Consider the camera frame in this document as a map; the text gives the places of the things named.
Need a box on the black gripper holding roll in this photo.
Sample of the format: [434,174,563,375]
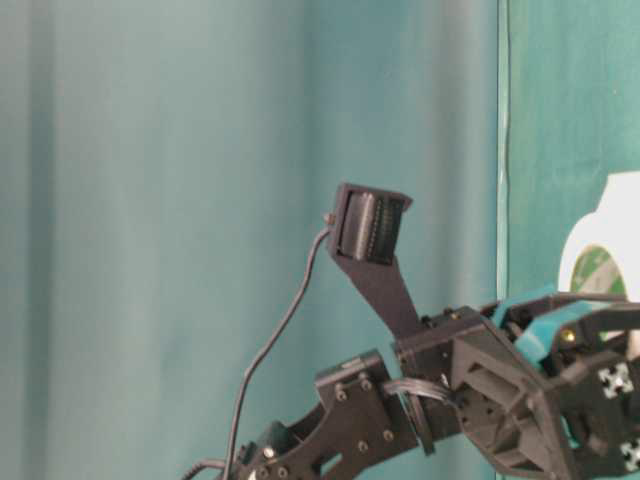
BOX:
[394,292,639,479]

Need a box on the black robot arm holding roll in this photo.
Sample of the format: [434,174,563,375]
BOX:
[188,292,639,479]

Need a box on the green cloth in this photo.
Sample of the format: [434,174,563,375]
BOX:
[1,1,639,479]

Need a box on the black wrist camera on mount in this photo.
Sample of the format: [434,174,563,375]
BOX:
[327,183,422,339]

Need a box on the thin black camera cable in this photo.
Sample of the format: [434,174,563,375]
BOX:
[180,227,335,480]

